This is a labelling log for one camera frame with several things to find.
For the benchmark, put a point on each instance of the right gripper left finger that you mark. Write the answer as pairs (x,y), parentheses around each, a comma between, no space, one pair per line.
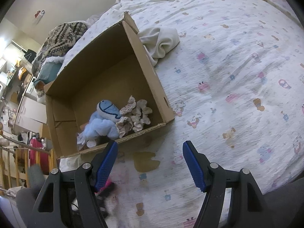
(53,208)

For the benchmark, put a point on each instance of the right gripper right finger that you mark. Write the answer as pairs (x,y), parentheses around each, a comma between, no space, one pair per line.
(247,205)

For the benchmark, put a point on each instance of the pink rubber duck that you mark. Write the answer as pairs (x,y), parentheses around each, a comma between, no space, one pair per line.
(107,190)

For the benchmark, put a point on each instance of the light blue plush whale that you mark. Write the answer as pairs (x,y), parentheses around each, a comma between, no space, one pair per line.
(102,123)

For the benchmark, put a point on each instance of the beige lace fabric bundle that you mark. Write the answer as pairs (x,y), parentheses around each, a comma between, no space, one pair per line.
(134,116)

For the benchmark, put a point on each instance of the grey trousers leg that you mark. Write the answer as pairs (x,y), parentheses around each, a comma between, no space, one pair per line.
(26,197)

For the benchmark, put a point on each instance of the red suitcase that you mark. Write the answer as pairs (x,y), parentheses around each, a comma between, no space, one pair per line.
(36,157)

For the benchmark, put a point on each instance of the white kitchen cabinet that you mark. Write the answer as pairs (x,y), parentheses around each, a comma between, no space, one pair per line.
(31,116)

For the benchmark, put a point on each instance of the white patterned bed quilt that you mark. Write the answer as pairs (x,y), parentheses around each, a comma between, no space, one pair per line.
(235,84)

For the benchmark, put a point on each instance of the teal orange cushion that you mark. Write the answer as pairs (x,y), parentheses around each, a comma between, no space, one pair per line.
(48,71)

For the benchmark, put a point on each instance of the brown cardboard box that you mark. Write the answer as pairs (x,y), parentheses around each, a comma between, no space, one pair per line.
(114,66)

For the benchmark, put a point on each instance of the knitted patterned blanket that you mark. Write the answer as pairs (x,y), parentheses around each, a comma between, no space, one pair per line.
(58,42)

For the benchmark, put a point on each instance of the cream folded cloth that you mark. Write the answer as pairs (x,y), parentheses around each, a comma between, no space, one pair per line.
(158,41)

